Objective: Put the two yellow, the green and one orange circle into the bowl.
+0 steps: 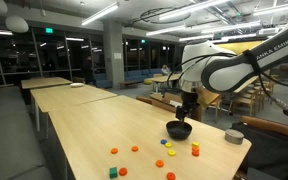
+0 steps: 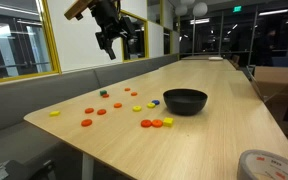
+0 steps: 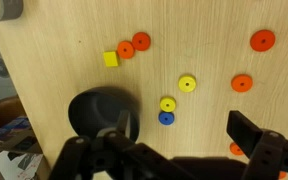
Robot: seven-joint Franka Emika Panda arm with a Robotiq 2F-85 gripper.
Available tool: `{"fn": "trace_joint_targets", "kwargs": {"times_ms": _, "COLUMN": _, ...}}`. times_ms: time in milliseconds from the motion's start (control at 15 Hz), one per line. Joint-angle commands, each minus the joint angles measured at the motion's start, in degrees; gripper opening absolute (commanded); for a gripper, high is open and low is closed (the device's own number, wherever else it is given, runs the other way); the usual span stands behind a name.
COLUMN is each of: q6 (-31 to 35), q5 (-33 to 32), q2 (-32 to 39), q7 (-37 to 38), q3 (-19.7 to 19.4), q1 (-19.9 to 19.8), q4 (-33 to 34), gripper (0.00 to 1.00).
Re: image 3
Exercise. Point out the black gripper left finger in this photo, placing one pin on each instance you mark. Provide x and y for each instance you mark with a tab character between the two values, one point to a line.
123	122

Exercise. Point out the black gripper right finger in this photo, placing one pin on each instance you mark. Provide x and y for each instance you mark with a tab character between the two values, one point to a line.
243	132

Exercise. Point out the yellow disc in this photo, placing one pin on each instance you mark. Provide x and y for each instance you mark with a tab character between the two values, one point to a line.
167	104
187	83

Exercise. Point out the orange disc mid table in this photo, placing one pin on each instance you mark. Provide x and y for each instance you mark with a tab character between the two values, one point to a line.
242	83

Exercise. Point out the black bowl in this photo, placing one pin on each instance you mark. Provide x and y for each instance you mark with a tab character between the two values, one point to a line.
99	108

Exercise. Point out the orange disc near gripper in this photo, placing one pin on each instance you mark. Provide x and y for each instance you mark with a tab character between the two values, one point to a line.
235	149

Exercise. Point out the yellow square block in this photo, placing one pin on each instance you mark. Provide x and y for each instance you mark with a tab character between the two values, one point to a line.
111	59

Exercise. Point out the orange disc beside block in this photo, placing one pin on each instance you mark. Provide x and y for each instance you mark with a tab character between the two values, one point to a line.
125	50

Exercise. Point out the red-orange disc beside block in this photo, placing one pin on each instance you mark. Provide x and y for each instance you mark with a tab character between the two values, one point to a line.
141	41

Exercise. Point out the large red-orange disc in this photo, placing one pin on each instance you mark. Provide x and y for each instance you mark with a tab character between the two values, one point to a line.
262	40

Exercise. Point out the cardboard box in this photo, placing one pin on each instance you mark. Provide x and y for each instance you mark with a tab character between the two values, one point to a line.
21	157

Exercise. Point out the grey duct tape roll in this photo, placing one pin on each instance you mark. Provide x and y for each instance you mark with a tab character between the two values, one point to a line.
10	9

